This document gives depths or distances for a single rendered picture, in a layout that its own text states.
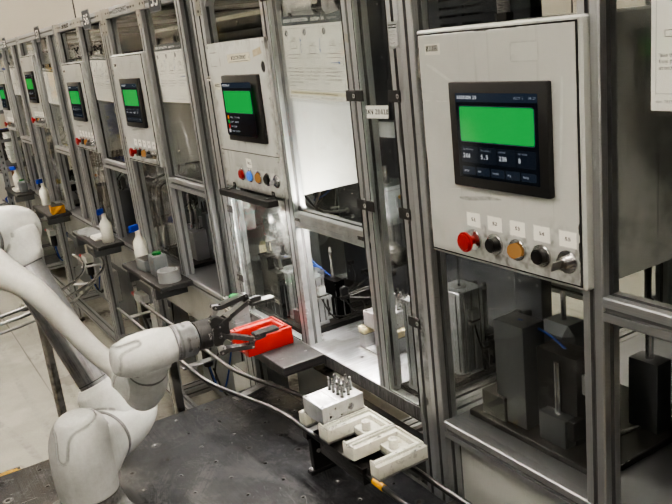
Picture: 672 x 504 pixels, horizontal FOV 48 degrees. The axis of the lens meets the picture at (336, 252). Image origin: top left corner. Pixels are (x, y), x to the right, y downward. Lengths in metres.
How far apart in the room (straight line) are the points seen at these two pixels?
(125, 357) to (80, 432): 0.27
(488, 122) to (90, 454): 1.27
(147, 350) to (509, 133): 0.99
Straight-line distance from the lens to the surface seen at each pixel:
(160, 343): 1.89
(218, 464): 2.28
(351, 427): 1.97
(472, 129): 1.47
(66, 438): 2.07
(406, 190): 1.73
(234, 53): 2.38
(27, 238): 2.22
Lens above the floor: 1.82
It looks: 16 degrees down
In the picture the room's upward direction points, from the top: 7 degrees counter-clockwise
